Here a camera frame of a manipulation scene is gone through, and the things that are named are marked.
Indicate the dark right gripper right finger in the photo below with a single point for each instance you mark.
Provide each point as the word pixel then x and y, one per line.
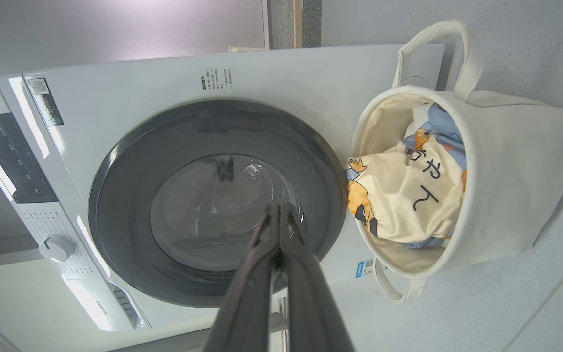
pixel 311 303

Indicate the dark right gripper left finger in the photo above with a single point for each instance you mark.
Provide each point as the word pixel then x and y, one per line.
pixel 252 293

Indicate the cream printed cartoon garment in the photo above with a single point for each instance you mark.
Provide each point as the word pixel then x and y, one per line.
pixel 408 205

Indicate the washing machine glass door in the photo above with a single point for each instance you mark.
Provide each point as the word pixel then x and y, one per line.
pixel 130 195

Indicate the blue printed cartoon garment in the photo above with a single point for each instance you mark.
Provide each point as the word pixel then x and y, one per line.
pixel 445 127

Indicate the white plastic dial knob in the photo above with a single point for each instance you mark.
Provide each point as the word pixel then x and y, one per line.
pixel 56 248

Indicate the white front-load washing machine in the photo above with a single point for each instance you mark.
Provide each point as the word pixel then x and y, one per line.
pixel 271 78

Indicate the blue energy label sticker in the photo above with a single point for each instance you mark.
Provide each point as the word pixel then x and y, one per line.
pixel 364 268

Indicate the cream fabric laundry basket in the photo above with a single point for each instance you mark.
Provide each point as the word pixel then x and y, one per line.
pixel 516 186

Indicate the wooden baseboard strip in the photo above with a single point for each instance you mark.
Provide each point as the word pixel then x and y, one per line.
pixel 298 24

